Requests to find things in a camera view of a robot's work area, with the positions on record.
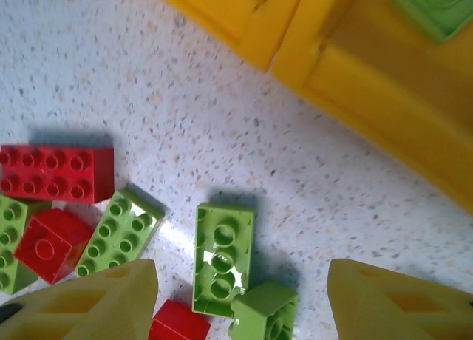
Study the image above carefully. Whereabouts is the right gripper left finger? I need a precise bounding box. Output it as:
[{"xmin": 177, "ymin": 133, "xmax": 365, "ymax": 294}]
[{"xmin": 0, "ymin": 258, "xmax": 159, "ymax": 340}]

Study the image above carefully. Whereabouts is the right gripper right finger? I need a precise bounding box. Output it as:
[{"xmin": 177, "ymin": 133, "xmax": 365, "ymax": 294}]
[{"xmin": 327, "ymin": 257, "xmax": 473, "ymax": 340}]

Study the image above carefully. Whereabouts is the red two-by-two lego brick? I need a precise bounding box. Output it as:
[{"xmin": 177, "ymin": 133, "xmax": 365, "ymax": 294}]
[{"xmin": 13, "ymin": 208, "xmax": 94, "ymax": 285}]

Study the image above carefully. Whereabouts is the red two-by-four lego brick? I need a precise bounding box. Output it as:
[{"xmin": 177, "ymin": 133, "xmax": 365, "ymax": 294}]
[{"xmin": 0, "ymin": 144, "xmax": 115, "ymax": 205}]

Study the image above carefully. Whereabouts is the green two-by-two lego brick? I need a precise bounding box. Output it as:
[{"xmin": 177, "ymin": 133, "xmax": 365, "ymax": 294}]
[
  {"xmin": 228, "ymin": 280, "xmax": 299, "ymax": 340},
  {"xmin": 391, "ymin": 0, "xmax": 473, "ymax": 46}
]

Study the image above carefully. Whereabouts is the yellow plastic bin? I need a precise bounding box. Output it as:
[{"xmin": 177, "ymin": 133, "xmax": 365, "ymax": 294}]
[
  {"xmin": 140, "ymin": 0, "xmax": 307, "ymax": 74},
  {"xmin": 272, "ymin": 0, "xmax": 473, "ymax": 218}
]

